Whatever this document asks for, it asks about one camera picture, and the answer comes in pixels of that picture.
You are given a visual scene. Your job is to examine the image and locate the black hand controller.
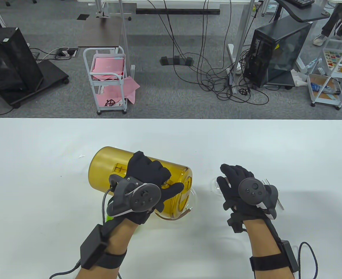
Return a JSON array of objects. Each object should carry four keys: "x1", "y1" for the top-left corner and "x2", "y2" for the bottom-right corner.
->
[
  {"x1": 238, "y1": 178, "x2": 279, "y2": 220},
  {"x1": 106, "y1": 174, "x2": 162, "y2": 217}
]

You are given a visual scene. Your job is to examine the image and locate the glass teapot with brown handle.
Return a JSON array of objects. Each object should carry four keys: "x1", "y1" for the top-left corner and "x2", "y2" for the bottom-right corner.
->
[{"x1": 155, "y1": 186, "x2": 199, "y2": 222}]

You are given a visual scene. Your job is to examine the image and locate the black keyboard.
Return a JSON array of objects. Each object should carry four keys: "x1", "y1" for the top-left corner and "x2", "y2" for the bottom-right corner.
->
[{"x1": 287, "y1": 0, "x2": 316, "y2": 8}]

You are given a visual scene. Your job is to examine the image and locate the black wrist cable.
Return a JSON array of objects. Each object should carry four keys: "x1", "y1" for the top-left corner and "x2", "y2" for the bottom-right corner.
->
[{"x1": 49, "y1": 261, "x2": 83, "y2": 279}]

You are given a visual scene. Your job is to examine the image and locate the person's left forearm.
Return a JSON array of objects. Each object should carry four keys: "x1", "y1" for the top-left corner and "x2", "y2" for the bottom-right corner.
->
[{"x1": 76, "y1": 217, "x2": 138, "y2": 279}]

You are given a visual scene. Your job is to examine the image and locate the dark brown board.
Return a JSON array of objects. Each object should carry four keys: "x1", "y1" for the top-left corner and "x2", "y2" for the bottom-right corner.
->
[{"x1": 77, "y1": 16, "x2": 122, "y2": 49}]

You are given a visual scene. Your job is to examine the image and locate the black rolling platform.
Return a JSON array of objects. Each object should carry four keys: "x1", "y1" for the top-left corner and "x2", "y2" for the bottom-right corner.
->
[{"x1": 0, "y1": 60, "x2": 69, "y2": 108}]

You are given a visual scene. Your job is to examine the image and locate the black cable tray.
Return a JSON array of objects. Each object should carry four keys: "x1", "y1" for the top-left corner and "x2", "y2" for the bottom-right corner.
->
[{"x1": 135, "y1": 8, "x2": 221, "y2": 15}]

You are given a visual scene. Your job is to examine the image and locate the black computer tower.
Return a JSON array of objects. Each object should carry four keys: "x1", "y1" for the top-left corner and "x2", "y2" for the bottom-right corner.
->
[{"x1": 243, "y1": 14, "x2": 313, "y2": 89}]

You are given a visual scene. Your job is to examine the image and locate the yellow plastic pitcher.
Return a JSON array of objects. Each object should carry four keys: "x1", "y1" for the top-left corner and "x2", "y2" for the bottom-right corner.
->
[{"x1": 88, "y1": 146, "x2": 193, "y2": 219}]

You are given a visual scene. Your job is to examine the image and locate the white desk frame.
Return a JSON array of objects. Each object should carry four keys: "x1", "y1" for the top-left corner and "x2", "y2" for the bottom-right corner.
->
[{"x1": 77, "y1": 0, "x2": 264, "y2": 95}]

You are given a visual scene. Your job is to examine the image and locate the pink paper stack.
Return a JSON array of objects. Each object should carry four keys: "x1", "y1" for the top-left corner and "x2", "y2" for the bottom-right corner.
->
[{"x1": 90, "y1": 56, "x2": 125, "y2": 81}]

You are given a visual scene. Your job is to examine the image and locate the black right hand controller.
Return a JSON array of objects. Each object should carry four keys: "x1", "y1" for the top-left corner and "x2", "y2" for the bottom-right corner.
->
[{"x1": 238, "y1": 178, "x2": 279, "y2": 220}]

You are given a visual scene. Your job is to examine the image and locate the brown cardboard sheet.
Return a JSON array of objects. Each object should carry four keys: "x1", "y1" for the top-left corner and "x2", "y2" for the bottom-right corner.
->
[{"x1": 308, "y1": 74, "x2": 342, "y2": 101}]

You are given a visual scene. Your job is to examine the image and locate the colourful puzzle board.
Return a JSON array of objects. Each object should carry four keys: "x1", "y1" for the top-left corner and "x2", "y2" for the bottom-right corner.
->
[{"x1": 323, "y1": 50, "x2": 342, "y2": 69}]

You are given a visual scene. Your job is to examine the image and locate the blue packet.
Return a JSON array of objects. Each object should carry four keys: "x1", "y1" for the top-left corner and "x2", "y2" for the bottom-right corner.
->
[{"x1": 310, "y1": 83, "x2": 341, "y2": 95}]

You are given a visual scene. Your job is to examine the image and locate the white rolling cart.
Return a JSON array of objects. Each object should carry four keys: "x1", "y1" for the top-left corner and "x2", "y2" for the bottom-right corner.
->
[{"x1": 83, "y1": 46, "x2": 128, "y2": 115}]

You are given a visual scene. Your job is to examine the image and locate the black side desk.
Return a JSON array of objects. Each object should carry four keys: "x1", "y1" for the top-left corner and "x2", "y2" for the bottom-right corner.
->
[{"x1": 275, "y1": 0, "x2": 331, "y2": 22}]

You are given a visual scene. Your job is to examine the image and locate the black wrist strap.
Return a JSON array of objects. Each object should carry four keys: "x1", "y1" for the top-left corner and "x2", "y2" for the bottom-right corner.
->
[
  {"x1": 101, "y1": 250, "x2": 128, "y2": 268},
  {"x1": 249, "y1": 254, "x2": 286, "y2": 272}
]

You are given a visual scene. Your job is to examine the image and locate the tangle of black cables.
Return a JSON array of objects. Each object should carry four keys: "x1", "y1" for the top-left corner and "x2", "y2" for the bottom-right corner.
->
[{"x1": 146, "y1": 0, "x2": 270, "y2": 105}]

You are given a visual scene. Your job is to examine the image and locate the black braided loop cord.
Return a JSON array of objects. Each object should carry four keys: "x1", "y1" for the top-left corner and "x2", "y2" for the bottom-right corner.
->
[{"x1": 297, "y1": 242, "x2": 318, "y2": 279}]

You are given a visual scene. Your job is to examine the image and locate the black left hand controller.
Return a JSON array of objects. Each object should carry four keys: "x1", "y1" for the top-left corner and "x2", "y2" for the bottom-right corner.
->
[{"x1": 106, "y1": 174, "x2": 162, "y2": 217}]

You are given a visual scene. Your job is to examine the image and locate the pink plastic sheet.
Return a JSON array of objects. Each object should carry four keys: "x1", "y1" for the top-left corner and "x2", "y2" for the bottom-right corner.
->
[{"x1": 101, "y1": 76, "x2": 140, "y2": 107}]

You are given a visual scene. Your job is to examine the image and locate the metal tweezers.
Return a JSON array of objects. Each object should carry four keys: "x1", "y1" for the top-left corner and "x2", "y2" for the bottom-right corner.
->
[{"x1": 262, "y1": 179, "x2": 284, "y2": 210}]

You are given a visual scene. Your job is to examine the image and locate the person's right hand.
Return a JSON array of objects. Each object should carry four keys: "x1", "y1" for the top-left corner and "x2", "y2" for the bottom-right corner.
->
[{"x1": 216, "y1": 164, "x2": 277, "y2": 233}]

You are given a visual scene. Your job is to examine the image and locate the glass lid with brown knob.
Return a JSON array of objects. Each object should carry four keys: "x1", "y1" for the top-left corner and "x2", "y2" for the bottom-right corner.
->
[{"x1": 211, "y1": 177, "x2": 226, "y2": 195}]

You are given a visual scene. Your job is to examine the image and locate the white wire cart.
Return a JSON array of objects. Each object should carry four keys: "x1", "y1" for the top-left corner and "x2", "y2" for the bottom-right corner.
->
[{"x1": 307, "y1": 39, "x2": 342, "y2": 110}]

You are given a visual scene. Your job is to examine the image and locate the floor socket box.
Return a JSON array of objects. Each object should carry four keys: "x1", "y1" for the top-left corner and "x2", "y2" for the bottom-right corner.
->
[{"x1": 55, "y1": 48, "x2": 79, "y2": 60}]

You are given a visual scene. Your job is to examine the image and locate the white plastic bags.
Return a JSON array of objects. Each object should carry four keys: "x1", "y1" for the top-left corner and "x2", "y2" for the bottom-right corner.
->
[{"x1": 290, "y1": 69, "x2": 308, "y2": 87}]

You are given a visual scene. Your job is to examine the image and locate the black power strip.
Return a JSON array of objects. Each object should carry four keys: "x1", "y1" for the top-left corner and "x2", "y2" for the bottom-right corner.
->
[{"x1": 160, "y1": 56, "x2": 194, "y2": 67}]

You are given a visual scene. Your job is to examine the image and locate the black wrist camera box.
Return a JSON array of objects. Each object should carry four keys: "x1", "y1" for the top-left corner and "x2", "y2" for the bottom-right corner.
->
[
  {"x1": 281, "y1": 240, "x2": 300, "y2": 273},
  {"x1": 80, "y1": 224, "x2": 109, "y2": 269}
]

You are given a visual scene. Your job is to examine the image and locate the person's left hand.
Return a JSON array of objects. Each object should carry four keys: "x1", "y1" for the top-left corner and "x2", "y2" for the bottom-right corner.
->
[{"x1": 107, "y1": 151, "x2": 185, "y2": 225}]

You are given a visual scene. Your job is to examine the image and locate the grey glove cable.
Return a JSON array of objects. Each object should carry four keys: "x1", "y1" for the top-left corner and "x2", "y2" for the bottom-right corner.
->
[{"x1": 101, "y1": 187, "x2": 115, "y2": 225}]

